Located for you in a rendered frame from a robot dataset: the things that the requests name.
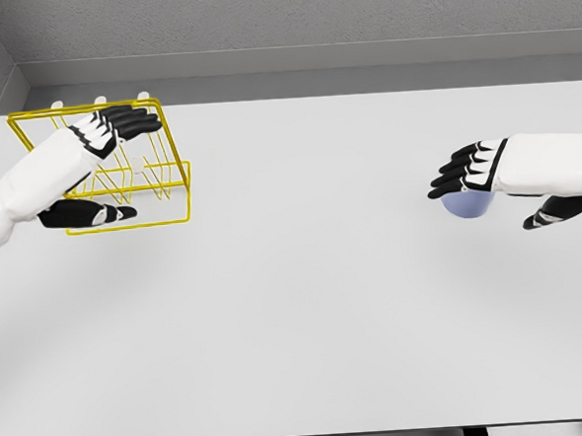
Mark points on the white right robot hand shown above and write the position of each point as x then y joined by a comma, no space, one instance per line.
539,163

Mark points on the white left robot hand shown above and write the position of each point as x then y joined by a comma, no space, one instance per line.
60,163

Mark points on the light blue cup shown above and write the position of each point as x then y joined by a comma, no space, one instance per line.
467,208

